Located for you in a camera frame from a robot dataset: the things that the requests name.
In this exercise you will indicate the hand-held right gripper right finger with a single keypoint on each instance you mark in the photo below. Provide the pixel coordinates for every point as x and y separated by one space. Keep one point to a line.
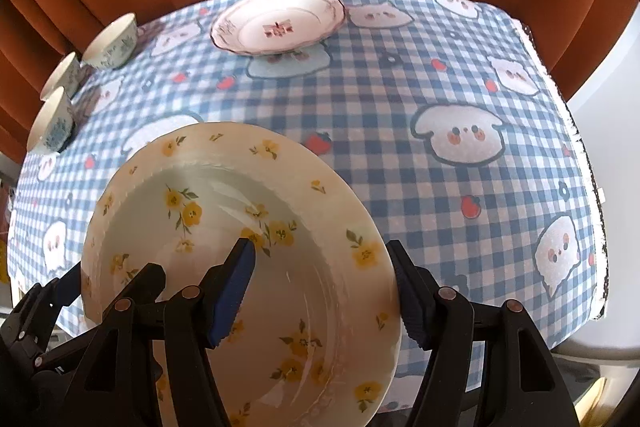
411 307

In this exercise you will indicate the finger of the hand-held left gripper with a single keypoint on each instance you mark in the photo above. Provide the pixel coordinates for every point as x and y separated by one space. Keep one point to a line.
67 287

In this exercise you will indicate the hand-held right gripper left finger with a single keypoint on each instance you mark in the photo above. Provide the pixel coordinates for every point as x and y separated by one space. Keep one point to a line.
234 297

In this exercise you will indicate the yellow floral plate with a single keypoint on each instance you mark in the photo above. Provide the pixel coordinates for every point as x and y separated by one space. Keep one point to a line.
310 287

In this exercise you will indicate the brown round plate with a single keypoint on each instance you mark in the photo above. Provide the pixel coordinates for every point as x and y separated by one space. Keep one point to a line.
52 127

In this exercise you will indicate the white floral cup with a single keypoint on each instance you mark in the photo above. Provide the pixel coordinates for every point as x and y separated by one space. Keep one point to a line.
300 19

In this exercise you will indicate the blue checkered printed tablecloth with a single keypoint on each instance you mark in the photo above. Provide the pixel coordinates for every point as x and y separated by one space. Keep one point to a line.
400 132

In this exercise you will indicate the white chair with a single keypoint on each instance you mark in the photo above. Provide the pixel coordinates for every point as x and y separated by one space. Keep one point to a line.
600 357

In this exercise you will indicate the white floral bowl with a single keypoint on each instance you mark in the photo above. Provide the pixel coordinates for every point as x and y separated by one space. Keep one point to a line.
62 77
112 44

